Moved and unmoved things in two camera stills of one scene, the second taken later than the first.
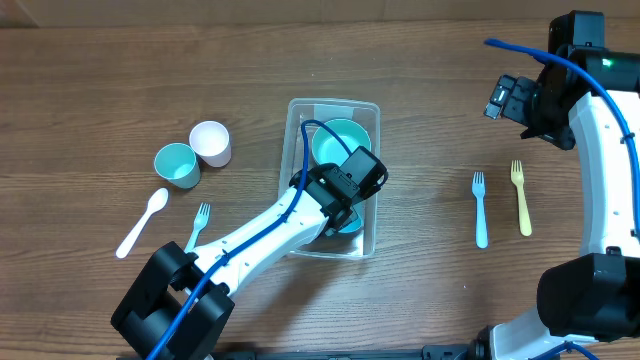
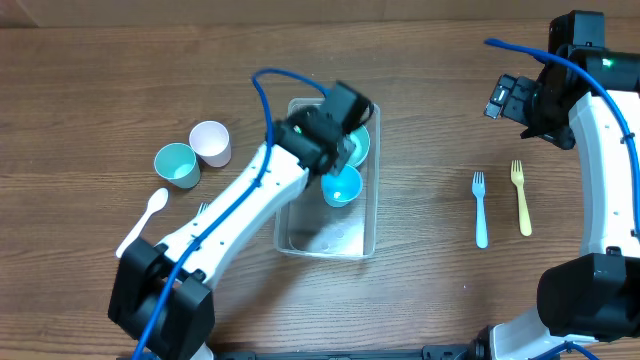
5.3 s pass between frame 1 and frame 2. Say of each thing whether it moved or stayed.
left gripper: moved
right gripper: stayed
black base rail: stayed
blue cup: moved
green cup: stayed
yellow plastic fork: stayed
